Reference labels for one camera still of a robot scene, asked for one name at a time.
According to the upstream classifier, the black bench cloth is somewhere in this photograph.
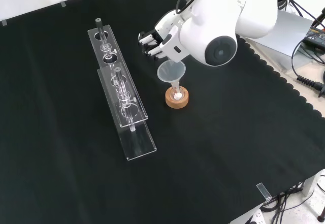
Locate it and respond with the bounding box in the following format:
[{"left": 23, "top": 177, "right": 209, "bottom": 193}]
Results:
[{"left": 0, "top": 0, "right": 325, "bottom": 224}]

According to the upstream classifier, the black cable with ribbed plug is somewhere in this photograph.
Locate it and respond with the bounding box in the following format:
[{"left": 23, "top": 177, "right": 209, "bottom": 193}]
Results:
[{"left": 291, "top": 37, "right": 325, "bottom": 98}]

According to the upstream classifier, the clear acrylic funnel stand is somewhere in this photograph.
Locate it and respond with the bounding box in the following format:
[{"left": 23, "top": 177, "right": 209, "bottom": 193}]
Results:
[{"left": 87, "top": 18, "right": 157, "bottom": 162}]

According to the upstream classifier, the black power adapter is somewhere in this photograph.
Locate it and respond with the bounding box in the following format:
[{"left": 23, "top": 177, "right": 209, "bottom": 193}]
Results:
[{"left": 303, "top": 27, "right": 325, "bottom": 54}]

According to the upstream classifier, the pale grey board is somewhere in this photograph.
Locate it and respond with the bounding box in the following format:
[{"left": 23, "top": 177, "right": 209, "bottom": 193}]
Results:
[{"left": 237, "top": 9, "right": 314, "bottom": 57}]

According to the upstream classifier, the clear plastic clip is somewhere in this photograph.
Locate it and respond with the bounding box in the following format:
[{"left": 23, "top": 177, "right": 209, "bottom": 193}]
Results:
[{"left": 256, "top": 182, "right": 272, "bottom": 201}]

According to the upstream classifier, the small round-bottom glass flask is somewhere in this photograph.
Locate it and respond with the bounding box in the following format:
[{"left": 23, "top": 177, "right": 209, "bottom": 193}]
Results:
[{"left": 170, "top": 82, "right": 184, "bottom": 102}]

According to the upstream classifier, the cork ring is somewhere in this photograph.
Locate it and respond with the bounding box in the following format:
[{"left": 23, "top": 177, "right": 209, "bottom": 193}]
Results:
[{"left": 165, "top": 86, "right": 190, "bottom": 109}]

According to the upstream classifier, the translucent plastic funnel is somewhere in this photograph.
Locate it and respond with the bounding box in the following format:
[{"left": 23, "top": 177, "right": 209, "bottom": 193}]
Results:
[{"left": 156, "top": 60, "right": 187, "bottom": 92}]

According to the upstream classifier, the white table leg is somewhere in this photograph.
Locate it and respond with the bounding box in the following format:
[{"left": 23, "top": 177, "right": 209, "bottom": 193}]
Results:
[{"left": 303, "top": 169, "right": 325, "bottom": 197}]

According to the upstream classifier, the white power strip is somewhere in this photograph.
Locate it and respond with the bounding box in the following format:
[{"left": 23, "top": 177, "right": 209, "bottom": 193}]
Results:
[{"left": 247, "top": 208, "right": 265, "bottom": 224}]

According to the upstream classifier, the black tripod leg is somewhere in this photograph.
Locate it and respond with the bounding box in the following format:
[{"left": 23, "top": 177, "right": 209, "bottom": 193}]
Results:
[{"left": 310, "top": 5, "right": 325, "bottom": 30}]

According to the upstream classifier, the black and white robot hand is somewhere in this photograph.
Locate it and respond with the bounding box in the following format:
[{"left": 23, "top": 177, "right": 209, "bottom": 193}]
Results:
[{"left": 138, "top": 9, "right": 190, "bottom": 62}]

